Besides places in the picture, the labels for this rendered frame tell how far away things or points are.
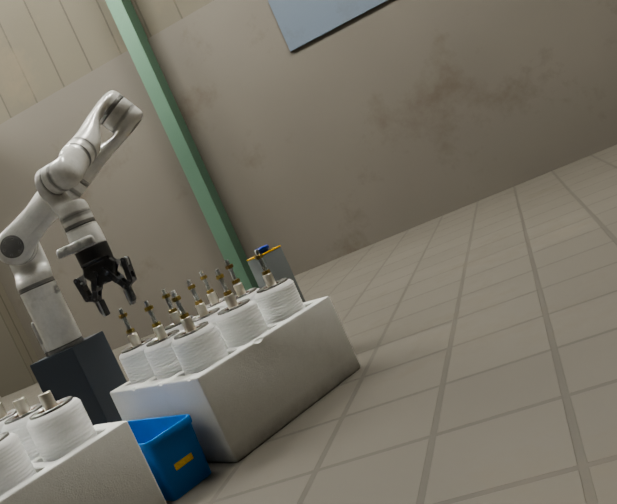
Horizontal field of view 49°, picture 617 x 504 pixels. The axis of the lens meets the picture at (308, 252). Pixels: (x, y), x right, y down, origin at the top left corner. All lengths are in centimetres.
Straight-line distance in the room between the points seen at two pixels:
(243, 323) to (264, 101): 263
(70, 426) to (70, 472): 8
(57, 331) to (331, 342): 71
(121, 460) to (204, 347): 27
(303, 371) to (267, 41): 274
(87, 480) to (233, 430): 29
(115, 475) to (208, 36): 315
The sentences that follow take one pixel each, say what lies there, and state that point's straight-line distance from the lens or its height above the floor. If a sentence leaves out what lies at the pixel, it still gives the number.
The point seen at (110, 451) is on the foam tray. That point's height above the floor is 15.
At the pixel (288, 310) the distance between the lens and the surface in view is 150.
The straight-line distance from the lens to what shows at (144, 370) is 157.
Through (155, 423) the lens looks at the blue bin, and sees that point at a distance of 146.
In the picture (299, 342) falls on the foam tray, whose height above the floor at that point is 13.
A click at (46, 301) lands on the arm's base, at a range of 183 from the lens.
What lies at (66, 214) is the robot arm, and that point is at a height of 58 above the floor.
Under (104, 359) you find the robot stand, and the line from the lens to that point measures 186.
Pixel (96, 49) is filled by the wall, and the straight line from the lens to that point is 441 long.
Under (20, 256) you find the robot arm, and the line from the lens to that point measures 182.
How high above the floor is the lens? 41
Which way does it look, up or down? 4 degrees down
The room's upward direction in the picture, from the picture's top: 24 degrees counter-clockwise
